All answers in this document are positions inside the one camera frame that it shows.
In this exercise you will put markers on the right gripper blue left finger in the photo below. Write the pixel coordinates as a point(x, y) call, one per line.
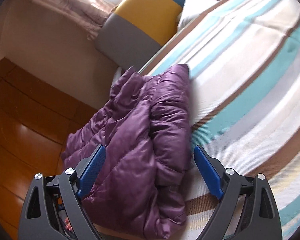
point(88, 170)

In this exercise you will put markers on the grey yellow blue headboard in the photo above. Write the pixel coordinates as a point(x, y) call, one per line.
point(137, 30)

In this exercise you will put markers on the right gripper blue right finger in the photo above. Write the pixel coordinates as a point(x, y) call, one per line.
point(211, 171)

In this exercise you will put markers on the striped bed cover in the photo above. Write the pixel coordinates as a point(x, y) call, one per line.
point(244, 61)

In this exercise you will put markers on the purple quilted down jacket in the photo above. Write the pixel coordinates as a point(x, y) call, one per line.
point(146, 132)

